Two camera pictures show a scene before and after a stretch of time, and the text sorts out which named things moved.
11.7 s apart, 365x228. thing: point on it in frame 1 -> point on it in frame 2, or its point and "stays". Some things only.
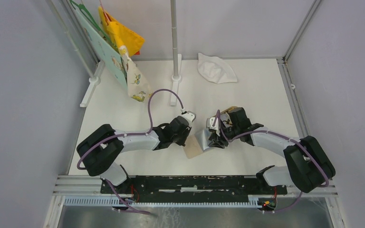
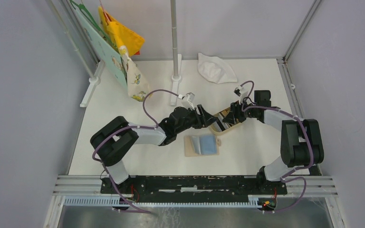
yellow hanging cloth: x=121 y=35 stays
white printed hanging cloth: x=138 y=86 stays
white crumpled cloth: x=215 y=69 stays
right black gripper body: x=228 y=132 -> x=236 y=108
